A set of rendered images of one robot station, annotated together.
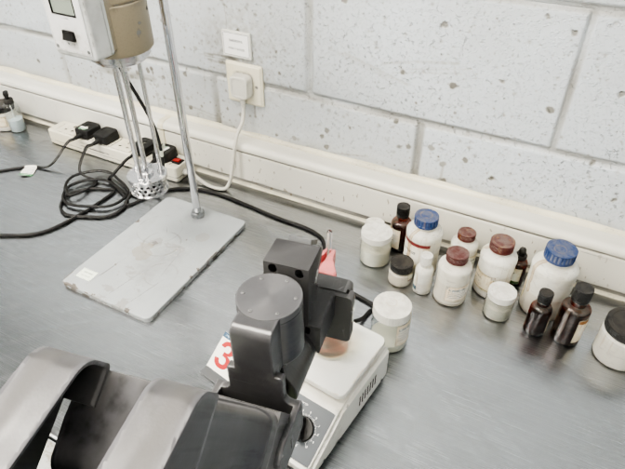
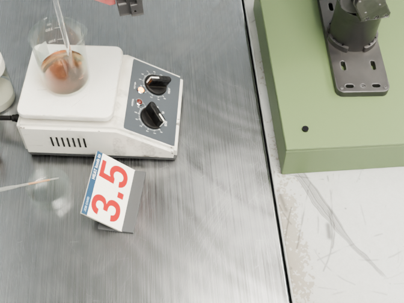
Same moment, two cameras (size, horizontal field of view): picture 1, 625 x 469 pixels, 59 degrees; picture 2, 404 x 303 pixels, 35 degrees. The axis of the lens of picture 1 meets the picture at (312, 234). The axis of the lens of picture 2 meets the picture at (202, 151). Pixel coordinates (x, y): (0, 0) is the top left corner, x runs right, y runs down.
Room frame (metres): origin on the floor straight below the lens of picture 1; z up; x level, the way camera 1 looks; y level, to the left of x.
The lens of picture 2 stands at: (0.63, 0.53, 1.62)
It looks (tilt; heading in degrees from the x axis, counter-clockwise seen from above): 56 degrees down; 238
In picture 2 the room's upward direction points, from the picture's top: straight up
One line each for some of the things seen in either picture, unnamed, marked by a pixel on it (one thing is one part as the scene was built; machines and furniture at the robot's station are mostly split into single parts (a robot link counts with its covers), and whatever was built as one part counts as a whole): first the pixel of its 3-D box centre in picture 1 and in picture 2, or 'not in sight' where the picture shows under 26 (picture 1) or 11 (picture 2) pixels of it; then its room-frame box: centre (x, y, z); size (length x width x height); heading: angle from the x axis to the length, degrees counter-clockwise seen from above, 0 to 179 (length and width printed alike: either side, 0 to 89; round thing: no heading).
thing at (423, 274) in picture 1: (423, 272); not in sight; (0.69, -0.19, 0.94); 0.03 x 0.03 x 0.08
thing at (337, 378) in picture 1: (328, 349); (71, 81); (0.49, -0.02, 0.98); 0.12 x 0.12 x 0.01; 55
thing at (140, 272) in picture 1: (160, 250); not in sight; (0.79, 0.29, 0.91); 0.30 x 0.20 x 0.01; 153
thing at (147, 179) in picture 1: (136, 125); not in sight; (0.80, 0.28, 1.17); 0.07 x 0.07 x 0.25
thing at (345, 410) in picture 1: (317, 381); (96, 103); (0.47, -0.01, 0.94); 0.22 x 0.13 x 0.08; 145
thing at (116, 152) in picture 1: (116, 148); not in sight; (1.14, 0.46, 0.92); 0.40 x 0.06 x 0.04; 63
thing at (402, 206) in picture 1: (401, 226); not in sight; (0.81, -0.17, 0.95); 0.04 x 0.04 x 0.10
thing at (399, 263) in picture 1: (401, 271); not in sight; (0.72, -0.16, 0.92); 0.04 x 0.04 x 0.04
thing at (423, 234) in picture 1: (422, 241); not in sight; (0.76, -0.20, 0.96); 0.06 x 0.06 x 0.11
